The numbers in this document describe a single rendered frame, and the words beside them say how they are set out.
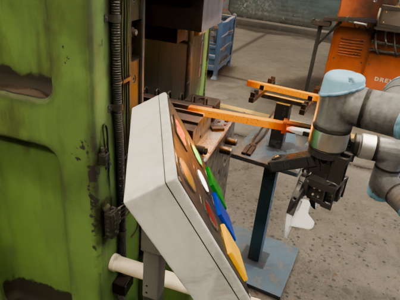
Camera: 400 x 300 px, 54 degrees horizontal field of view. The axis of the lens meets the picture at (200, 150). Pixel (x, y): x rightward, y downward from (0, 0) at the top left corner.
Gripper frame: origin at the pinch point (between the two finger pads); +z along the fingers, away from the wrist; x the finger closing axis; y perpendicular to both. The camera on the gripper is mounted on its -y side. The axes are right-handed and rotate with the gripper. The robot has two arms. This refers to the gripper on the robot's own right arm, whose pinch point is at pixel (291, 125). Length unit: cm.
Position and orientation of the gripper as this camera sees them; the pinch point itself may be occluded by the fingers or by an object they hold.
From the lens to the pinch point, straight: 123.3
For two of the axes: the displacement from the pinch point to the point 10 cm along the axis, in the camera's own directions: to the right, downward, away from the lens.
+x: 3.1, -4.2, 8.5
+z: -9.5, -2.0, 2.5
